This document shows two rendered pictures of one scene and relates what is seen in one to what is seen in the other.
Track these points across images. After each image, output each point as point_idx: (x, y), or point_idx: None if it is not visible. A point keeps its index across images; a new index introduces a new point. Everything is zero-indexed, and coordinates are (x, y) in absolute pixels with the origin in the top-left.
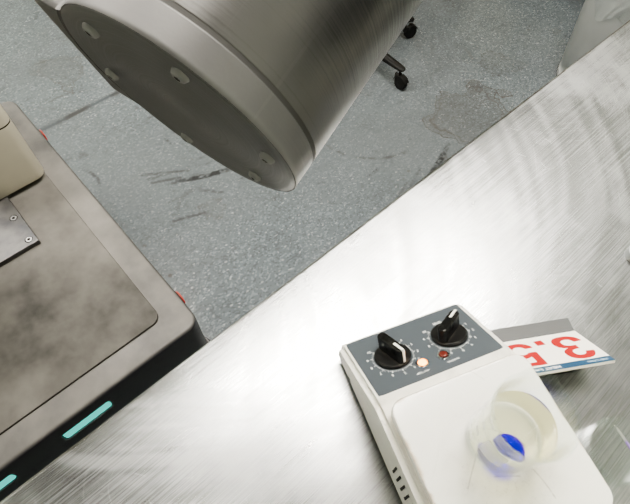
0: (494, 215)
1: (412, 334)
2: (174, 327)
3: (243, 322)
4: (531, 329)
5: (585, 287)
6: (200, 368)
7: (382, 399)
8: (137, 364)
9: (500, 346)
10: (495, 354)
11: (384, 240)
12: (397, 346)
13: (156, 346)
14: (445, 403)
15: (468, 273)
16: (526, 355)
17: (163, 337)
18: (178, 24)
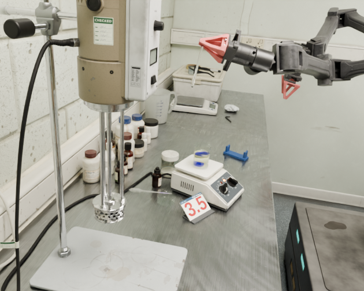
0: (241, 245)
1: (231, 190)
2: (318, 290)
3: (270, 192)
4: (202, 216)
5: (193, 235)
6: (267, 183)
7: (225, 170)
8: (310, 272)
9: (210, 185)
10: (210, 183)
11: (264, 222)
12: (231, 177)
13: (314, 281)
14: (214, 167)
15: (231, 224)
16: (200, 202)
17: (316, 285)
18: None
